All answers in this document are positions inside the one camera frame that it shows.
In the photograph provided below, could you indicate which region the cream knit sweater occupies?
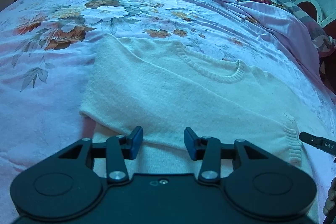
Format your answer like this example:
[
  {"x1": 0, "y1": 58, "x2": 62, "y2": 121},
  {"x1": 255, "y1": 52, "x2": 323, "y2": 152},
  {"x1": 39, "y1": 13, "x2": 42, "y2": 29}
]
[{"x1": 80, "y1": 34, "x2": 313, "y2": 174}]

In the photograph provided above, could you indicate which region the person right hand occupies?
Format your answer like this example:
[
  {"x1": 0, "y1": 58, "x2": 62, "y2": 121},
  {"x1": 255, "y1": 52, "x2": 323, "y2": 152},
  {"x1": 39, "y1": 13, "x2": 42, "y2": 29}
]
[{"x1": 322, "y1": 177, "x2": 336, "y2": 216}]

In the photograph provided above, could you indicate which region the striped floral pillow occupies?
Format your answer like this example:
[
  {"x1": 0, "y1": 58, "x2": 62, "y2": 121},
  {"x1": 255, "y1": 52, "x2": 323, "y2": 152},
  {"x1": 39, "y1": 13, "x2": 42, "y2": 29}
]
[{"x1": 238, "y1": 0, "x2": 335, "y2": 57}]

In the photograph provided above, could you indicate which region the pink blanket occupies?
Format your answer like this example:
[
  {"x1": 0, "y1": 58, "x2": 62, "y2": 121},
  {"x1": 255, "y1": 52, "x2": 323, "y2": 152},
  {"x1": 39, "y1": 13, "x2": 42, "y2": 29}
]
[{"x1": 209, "y1": 0, "x2": 335, "y2": 101}]

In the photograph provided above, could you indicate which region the red white headboard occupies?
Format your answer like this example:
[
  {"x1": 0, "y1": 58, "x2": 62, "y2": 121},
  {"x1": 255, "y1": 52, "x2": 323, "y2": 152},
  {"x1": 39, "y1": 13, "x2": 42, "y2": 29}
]
[{"x1": 295, "y1": 0, "x2": 335, "y2": 93}]

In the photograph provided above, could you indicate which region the floral pink bed sheet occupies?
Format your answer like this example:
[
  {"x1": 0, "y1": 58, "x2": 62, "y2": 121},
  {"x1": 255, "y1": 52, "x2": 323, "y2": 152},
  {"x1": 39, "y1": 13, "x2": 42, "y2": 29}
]
[{"x1": 1, "y1": 0, "x2": 335, "y2": 223}]

